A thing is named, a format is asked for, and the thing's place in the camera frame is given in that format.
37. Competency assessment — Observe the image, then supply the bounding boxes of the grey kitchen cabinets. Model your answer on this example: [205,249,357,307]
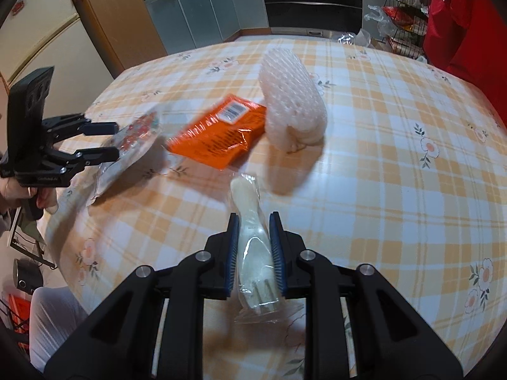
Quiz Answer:
[144,0,272,50]

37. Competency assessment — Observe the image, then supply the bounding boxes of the clear packet with red print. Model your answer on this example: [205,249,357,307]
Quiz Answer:
[87,111,164,206]

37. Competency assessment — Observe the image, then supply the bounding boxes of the white foam fruit net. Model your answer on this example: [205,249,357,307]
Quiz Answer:
[258,47,327,153]

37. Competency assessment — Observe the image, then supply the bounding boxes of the cream refrigerator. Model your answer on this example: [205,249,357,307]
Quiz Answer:
[0,0,115,88]

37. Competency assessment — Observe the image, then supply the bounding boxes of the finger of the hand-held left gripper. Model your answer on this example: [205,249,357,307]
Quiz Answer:
[41,113,120,144]
[43,146,122,175]

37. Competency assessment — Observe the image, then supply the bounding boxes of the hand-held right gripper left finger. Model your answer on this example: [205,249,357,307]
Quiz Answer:
[43,212,241,380]

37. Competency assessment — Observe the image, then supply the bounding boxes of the orange snack packet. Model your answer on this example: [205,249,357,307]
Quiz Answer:
[165,94,267,170]

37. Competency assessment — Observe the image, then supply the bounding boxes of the red cloth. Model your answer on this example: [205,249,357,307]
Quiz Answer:
[422,0,507,115]

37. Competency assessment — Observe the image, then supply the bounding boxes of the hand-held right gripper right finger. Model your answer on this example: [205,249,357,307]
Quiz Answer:
[268,211,464,380]

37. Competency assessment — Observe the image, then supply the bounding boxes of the wooden door panel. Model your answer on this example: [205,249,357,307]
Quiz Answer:
[63,0,169,80]

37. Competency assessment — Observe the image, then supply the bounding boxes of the red plastic crate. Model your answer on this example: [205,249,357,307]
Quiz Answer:
[6,293,32,335]

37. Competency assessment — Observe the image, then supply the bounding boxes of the person's trouser leg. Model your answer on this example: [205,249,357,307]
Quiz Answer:
[29,287,90,373]

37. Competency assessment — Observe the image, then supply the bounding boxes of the clear plastic bag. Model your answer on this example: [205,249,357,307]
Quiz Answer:
[333,5,397,48]

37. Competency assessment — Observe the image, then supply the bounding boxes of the black wire rack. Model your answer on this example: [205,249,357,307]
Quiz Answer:
[382,0,430,60]

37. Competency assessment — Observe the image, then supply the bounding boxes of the black round speaker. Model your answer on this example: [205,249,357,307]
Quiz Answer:
[12,259,43,295]

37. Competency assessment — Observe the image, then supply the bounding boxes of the person's left hand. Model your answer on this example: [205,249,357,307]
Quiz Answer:
[0,177,60,215]

